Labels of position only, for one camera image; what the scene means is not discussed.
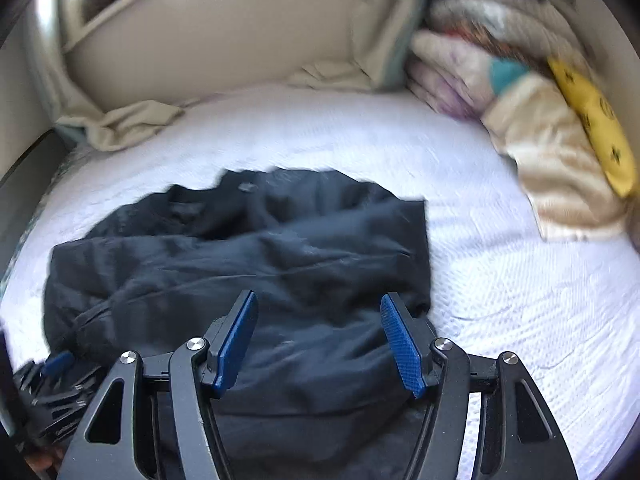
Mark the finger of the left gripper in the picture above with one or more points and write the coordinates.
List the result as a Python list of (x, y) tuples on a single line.
[(56, 366)]

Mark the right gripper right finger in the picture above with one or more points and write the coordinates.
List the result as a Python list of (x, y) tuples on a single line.
[(436, 370)]

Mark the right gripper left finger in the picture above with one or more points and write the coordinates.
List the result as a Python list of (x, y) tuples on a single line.
[(201, 371)]

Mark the black padded police jacket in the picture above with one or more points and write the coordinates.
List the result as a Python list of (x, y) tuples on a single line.
[(318, 395)]

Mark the white quilted mattress cover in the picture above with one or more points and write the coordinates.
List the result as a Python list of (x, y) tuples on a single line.
[(569, 310)]

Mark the cream folded blanket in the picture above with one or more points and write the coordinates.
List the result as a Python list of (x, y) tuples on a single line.
[(531, 123)]

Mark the yellow patterned pillow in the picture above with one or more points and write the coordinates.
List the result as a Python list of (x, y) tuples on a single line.
[(605, 133)]

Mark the lilac floral folded quilt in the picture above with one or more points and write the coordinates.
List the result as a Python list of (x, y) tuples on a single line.
[(455, 77)]

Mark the beige crumpled sheet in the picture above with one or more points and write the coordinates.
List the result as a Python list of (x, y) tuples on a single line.
[(140, 62)]

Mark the grey dotted folded quilt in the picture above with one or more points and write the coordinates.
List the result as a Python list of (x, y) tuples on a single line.
[(541, 28)]

